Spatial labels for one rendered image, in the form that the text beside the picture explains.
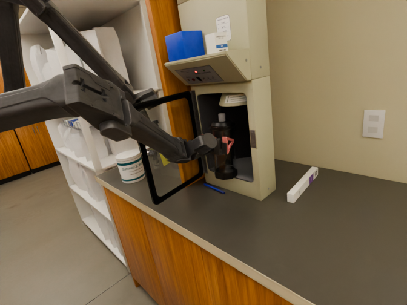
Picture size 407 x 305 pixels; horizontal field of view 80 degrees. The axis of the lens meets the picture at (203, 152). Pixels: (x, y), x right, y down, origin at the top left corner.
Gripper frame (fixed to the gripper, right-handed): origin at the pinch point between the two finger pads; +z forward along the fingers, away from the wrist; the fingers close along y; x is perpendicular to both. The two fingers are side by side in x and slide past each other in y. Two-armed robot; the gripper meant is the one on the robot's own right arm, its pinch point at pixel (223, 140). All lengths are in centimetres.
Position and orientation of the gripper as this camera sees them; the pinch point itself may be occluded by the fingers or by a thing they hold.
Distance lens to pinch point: 102.1
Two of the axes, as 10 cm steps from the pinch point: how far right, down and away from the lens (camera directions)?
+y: -7.3, -1.3, 6.7
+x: 0.9, 9.5, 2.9
